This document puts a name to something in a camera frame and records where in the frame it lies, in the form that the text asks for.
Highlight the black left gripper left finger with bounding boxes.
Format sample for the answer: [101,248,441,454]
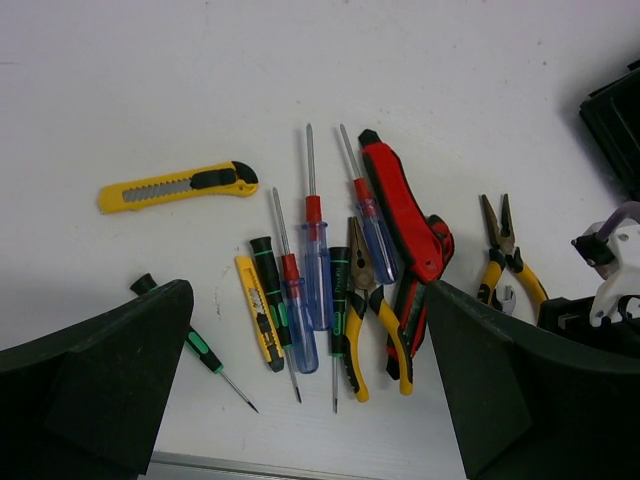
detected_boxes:
[1,279,194,479]

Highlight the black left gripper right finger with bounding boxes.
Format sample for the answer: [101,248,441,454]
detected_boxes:
[425,281,639,479]

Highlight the large silver open-end wrench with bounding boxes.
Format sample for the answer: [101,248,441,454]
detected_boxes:
[492,285,516,315]

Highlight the yellow needle-nose pliers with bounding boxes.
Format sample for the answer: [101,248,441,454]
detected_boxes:
[476,193,549,314]

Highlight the yellow combination pliers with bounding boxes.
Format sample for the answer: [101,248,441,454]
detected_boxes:
[344,216,414,403]

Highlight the red black utility knife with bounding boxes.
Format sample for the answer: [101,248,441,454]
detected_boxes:
[358,129,455,283]

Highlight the blue red screwdriver large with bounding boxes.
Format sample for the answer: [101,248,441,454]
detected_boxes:
[303,123,333,331]

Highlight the large yellow utility knife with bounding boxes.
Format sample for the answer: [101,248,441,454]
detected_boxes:
[97,161,259,214]

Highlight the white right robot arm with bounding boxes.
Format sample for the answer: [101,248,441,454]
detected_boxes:
[571,201,639,328]

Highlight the black green precision screwdriver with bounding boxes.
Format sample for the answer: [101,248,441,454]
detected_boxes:
[129,273,259,413]

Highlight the small yellow utility knife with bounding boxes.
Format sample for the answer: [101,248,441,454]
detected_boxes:
[235,256,285,373]

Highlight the Pro'sKit black green screwdriver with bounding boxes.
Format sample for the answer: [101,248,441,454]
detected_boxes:
[329,247,350,414]

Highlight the black compartment tray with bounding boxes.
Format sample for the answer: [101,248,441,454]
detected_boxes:
[579,60,639,201]

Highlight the aluminium rail frame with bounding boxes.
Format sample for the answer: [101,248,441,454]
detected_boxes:
[140,451,370,479]

